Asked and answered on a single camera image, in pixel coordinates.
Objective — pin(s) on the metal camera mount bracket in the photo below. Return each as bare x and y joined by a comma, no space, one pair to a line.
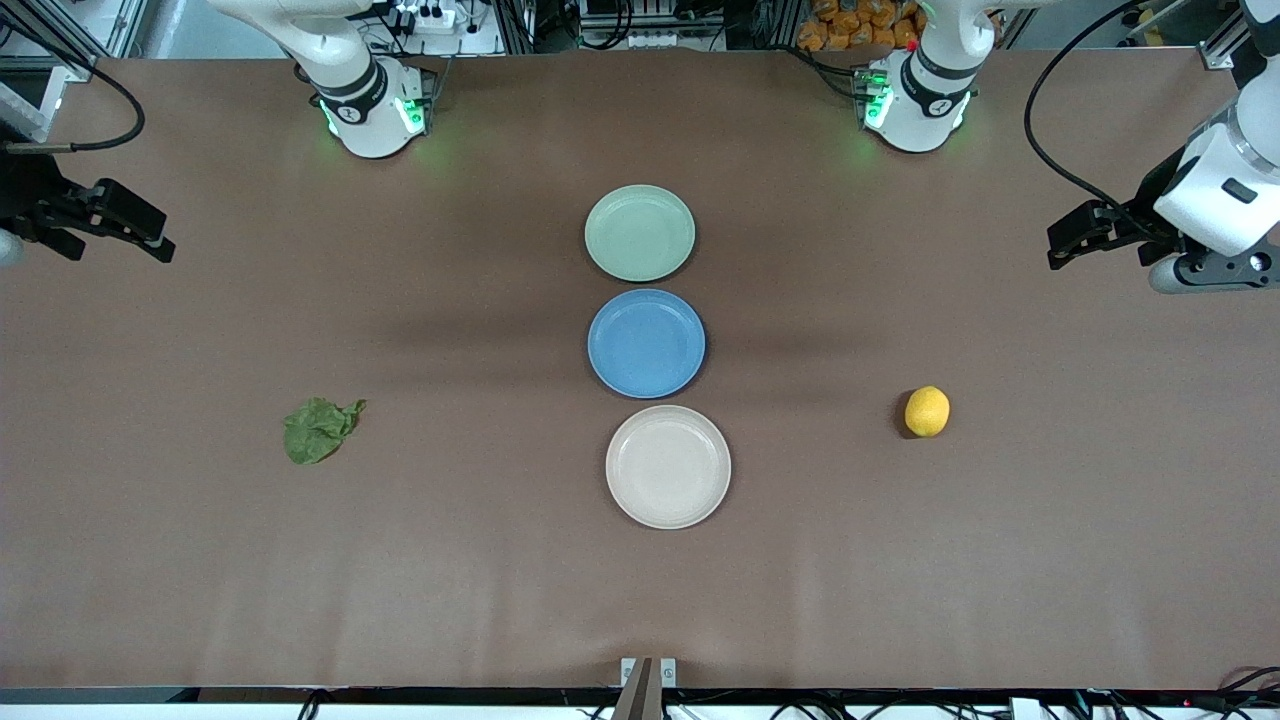
640,690

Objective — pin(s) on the white power strip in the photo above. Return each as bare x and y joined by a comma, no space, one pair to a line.
430,15

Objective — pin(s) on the aluminium frame corner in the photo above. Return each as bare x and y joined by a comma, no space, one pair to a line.
1215,55
80,68

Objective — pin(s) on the bag of orange snacks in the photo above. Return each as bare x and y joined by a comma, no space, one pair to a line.
850,25

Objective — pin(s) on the black equipment rack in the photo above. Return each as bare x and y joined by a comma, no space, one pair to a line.
700,20

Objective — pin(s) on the yellow lemon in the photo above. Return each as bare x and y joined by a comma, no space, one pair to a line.
927,412

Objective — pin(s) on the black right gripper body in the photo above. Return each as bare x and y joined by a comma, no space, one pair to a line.
27,196

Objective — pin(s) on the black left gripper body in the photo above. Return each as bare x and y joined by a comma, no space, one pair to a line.
1153,204

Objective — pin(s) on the beige plate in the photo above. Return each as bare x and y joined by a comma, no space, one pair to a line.
668,467

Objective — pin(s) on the blue plate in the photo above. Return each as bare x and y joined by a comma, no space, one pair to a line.
646,344

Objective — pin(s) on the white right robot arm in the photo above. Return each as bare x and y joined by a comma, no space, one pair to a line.
370,120

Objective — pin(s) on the green lettuce leaf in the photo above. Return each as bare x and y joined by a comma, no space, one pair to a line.
315,432

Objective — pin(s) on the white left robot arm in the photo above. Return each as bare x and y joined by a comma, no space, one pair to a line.
925,110

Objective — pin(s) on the pale green plate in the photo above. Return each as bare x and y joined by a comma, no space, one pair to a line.
640,233

